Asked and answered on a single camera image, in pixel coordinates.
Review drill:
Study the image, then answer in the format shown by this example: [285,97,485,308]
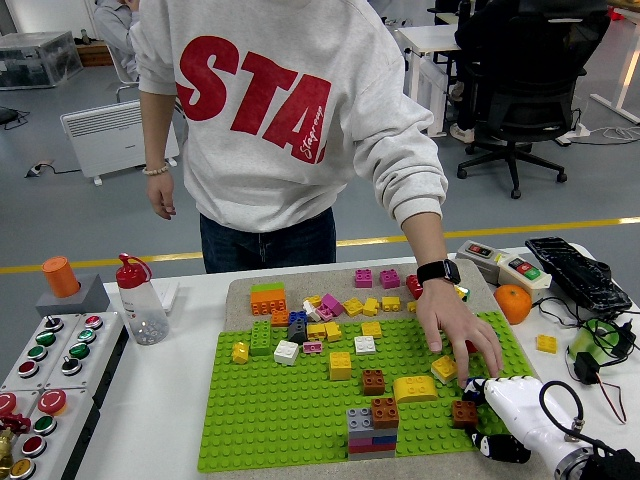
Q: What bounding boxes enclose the clear bottle red cap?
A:
[115,252,171,347]

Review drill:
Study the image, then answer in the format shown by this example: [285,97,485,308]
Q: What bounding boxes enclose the red valve handle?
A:
[0,411,33,436]

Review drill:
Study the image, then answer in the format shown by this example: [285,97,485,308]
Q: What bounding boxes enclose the black floor cables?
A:
[0,106,32,132]

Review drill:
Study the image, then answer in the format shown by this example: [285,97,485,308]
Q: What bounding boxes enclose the grey studded brick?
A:
[346,408,375,434]

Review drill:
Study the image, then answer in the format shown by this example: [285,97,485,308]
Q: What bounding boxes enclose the white switch plate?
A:
[148,278,181,316]

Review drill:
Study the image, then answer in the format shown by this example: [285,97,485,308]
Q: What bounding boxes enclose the large orange brick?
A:
[249,289,289,317]

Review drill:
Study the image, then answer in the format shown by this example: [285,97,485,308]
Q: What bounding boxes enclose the person's right hand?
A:
[146,171,178,221]

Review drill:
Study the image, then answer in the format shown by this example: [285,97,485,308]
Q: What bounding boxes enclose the white box with green buttons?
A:
[43,311,130,401]
[0,313,83,393]

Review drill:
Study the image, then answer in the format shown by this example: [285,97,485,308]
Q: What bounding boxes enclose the green tape roll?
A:
[569,318,622,365]

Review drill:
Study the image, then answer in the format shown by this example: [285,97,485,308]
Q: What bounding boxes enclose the yellow curved brick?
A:
[392,374,439,405]

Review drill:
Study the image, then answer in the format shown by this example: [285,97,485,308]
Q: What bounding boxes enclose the white box with mushroom button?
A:
[0,388,43,441]
[9,387,104,480]

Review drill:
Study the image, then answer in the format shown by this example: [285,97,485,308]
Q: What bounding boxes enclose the yellow and white brick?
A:
[430,354,460,386]

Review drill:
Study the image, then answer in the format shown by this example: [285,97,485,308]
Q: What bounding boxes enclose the grey block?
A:
[35,272,111,318]

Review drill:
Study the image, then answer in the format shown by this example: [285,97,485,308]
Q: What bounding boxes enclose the small black module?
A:
[573,351,601,386]

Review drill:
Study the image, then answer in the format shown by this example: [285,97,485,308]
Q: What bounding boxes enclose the black wristwatch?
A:
[415,258,462,287]

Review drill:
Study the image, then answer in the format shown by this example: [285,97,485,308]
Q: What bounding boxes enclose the green studded baseplate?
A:
[196,309,567,475]

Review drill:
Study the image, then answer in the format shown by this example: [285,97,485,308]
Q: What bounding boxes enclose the white desk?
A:
[589,4,640,126]
[397,24,466,139]

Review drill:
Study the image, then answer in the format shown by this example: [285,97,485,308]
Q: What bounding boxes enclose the grey station red black buttons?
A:
[455,239,506,286]

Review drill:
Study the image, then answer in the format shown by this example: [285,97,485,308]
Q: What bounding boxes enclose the floor socket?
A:
[24,159,56,180]

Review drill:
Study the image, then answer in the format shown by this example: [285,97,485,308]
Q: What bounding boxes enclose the grey station red green buttons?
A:
[492,252,553,304]

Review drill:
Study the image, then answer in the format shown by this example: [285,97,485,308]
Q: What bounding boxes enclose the person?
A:
[128,0,450,275]
[92,0,141,84]
[448,0,614,146]

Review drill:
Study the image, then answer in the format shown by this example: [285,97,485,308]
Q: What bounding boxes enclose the magenta sloped brick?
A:
[320,292,346,317]

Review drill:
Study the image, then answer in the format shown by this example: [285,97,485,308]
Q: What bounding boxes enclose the orange cylinder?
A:
[40,255,83,300]

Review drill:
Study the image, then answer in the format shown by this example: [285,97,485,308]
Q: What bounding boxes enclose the brass fitting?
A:
[0,428,17,479]

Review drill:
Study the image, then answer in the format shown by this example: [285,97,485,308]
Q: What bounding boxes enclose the white panel heater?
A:
[59,99,181,187]

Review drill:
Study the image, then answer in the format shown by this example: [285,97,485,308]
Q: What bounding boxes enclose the dark grey sloped brick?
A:
[286,319,309,346]

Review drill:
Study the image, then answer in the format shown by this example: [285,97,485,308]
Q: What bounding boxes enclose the white ribbed panel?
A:
[419,59,449,140]

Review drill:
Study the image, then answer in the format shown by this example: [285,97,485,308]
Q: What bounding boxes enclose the black power plug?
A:
[608,319,639,359]

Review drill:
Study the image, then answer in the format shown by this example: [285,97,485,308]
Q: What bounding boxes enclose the white black-fingered right robot hand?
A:
[461,374,596,474]

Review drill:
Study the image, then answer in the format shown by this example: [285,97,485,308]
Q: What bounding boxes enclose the white chair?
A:
[107,47,141,104]

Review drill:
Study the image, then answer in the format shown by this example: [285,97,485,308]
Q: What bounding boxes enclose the white power strip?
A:
[557,122,594,147]

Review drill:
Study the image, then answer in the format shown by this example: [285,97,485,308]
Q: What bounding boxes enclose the red wire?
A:
[597,373,628,425]

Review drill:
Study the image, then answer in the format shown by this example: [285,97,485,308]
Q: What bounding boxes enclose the person's left hand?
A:
[414,277,505,390]

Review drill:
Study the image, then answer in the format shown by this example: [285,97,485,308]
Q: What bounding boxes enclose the orange fruit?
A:
[493,283,533,326]

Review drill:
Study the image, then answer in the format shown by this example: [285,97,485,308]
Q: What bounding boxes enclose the black cable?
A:
[530,295,624,351]

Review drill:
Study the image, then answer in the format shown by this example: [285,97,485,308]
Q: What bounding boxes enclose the tall yellow brick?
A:
[328,351,353,383]

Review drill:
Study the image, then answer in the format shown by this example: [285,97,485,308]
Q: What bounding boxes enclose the tall lime green brick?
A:
[249,319,274,358]

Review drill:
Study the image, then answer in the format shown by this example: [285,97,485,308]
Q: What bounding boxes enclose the black office chair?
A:
[455,9,617,200]

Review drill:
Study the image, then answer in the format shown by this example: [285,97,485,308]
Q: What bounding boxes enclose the wooden crate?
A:
[76,42,114,68]

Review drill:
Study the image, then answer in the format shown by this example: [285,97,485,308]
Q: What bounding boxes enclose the black plastic-wrapped device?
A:
[524,235,634,319]

